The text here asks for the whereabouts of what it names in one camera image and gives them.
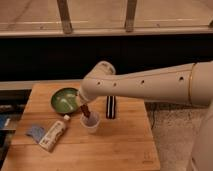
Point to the dark red pepper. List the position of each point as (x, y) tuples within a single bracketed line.
[(85, 111)]

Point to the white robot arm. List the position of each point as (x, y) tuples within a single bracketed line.
[(189, 83)]

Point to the white ceramic cup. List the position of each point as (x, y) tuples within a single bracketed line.
[(90, 123)]

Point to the green ceramic bowl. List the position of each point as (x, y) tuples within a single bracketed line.
[(63, 101)]

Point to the white lotion bottle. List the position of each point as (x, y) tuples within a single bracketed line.
[(51, 137)]

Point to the blue cloth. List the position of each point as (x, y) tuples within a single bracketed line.
[(36, 133)]

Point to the blue object at left edge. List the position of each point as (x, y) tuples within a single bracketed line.
[(3, 120)]

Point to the right metal window post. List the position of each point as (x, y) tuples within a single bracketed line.
[(130, 15)]

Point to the metal window post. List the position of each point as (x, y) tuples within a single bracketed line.
[(130, 15), (64, 16)]

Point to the left metal window post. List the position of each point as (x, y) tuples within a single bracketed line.
[(64, 16)]

